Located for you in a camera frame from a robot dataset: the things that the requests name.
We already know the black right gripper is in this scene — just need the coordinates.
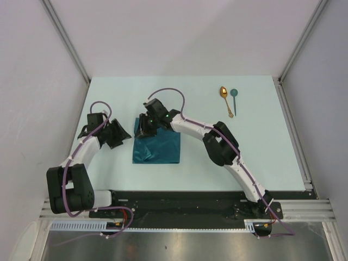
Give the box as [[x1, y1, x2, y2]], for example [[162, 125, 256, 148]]
[[134, 114, 160, 140]]

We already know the teal satin napkin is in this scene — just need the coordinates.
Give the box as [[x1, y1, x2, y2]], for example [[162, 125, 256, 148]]
[[132, 128, 181, 164]]

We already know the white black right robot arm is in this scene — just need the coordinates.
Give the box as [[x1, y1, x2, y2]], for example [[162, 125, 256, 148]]
[[136, 98, 274, 218]]

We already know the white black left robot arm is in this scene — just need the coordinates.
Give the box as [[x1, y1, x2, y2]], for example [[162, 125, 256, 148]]
[[46, 113, 131, 218]]

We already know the gold metal spoon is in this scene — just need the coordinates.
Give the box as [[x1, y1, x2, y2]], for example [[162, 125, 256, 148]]
[[219, 86, 234, 118]]

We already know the teal plastic spoon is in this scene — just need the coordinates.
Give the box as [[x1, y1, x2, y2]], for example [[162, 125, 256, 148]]
[[230, 89, 238, 116]]

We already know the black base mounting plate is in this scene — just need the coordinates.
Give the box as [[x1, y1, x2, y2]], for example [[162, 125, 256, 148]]
[[55, 190, 318, 236]]

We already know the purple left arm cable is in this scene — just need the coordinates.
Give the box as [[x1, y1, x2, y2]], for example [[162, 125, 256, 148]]
[[54, 100, 134, 247]]

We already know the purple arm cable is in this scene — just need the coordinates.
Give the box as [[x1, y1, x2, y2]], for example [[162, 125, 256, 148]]
[[54, 100, 134, 247], [146, 87, 296, 240]]

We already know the white slotted cable duct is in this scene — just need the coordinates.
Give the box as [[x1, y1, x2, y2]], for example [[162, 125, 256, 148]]
[[50, 220, 254, 233]]

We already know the left aluminium corner post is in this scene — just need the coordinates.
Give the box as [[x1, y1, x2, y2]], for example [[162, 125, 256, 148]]
[[40, 0, 91, 85]]

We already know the aluminium corner post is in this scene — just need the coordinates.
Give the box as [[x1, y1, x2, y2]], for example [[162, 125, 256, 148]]
[[40, 0, 91, 85], [278, 0, 331, 84]]

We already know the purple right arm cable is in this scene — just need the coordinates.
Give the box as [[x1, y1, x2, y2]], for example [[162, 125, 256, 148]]
[[146, 87, 296, 240]]

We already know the right aluminium side rail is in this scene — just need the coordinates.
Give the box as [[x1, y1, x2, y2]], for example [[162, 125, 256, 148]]
[[273, 77, 314, 191]]

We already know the aluminium front frame rail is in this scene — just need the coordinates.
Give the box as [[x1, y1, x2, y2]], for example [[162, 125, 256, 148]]
[[39, 200, 336, 222]]

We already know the right aluminium corner post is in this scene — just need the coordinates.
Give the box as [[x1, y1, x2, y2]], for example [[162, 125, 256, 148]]
[[278, 0, 331, 84]]

